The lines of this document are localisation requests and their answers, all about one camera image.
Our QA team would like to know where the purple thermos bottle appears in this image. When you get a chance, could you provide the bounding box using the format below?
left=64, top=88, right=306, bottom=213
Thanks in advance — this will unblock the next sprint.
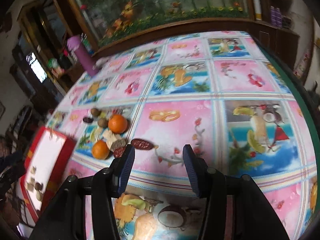
left=67, top=35, right=99, bottom=77

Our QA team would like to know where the brown longan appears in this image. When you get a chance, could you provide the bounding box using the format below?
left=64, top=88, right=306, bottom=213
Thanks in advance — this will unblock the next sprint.
left=91, top=108, right=101, bottom=118
left=34, top=182, right=43, bottom=192
left=97, top=118, right=108, bottom=129

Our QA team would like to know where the orange tangerine back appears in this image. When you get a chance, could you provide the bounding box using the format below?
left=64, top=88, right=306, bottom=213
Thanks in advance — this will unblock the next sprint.
left=108, top=114, right=128, bottom=134

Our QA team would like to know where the floral plastic tablecloth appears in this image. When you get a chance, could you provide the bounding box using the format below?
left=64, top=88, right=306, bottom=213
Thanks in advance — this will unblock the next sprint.
left=47, top=34, right=319, bottom=239

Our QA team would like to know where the green water bottle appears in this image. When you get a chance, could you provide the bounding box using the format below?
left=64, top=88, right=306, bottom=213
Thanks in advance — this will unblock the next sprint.
left=81, top=33, right=94, bottom=55

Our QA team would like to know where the flower aquarium glass panel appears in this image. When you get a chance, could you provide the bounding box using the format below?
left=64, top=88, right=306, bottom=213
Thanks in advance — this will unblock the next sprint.
left=74, top=0, right=249, bottom=47

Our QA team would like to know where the red jujube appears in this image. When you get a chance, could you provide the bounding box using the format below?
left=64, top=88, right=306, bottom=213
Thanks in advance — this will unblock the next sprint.
left=113, top=146, right=126, bottom=158
left=131, top=138, right=154, bottom=151

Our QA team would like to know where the beige cake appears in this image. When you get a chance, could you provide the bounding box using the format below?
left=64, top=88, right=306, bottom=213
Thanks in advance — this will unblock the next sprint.
left=30, top=166, right=36, bottom=174

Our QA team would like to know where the beige cake cube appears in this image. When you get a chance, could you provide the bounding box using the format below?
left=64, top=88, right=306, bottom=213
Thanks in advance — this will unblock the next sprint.
left=106, top=138, right=126, bottom=152
left=102, top=129, right=122, bottom=142
left=26, top=183, right=34, bottom=192
left=36, top=191, right=43, bottom=202

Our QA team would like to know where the beige cake cube front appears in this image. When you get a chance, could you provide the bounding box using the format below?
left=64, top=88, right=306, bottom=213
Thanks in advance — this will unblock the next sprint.
left=36, top=191, right=43, bottom=202

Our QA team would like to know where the orange tangerine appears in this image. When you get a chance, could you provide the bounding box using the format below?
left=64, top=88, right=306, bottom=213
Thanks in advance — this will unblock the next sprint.
left=108, top=114, right=128, bottom=134
left=92, top=140, right=110, bottom=160

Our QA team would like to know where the dark jujube far left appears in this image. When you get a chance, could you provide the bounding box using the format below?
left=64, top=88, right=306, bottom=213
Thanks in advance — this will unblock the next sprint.
left=82, top=116, right=93, bottom=124

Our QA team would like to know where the red white tray box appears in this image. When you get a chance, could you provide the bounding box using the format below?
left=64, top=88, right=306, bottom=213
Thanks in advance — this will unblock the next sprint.
left=20, top=126, right=76, bottom=222

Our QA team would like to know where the orange tangerine front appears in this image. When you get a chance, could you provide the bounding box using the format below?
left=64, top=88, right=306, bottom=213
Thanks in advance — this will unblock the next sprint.
left=92, top=140, right=110, bottom=160

